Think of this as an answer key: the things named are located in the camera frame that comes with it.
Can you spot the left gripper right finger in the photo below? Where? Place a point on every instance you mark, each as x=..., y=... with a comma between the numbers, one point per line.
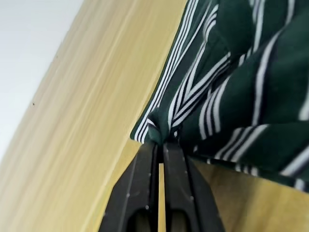
x=183, y=193

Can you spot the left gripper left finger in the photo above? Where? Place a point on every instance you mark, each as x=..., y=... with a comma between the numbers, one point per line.
x=135, y=191

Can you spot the green white striped T-shirt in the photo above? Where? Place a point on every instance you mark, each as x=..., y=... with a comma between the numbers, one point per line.
x=236, y=96

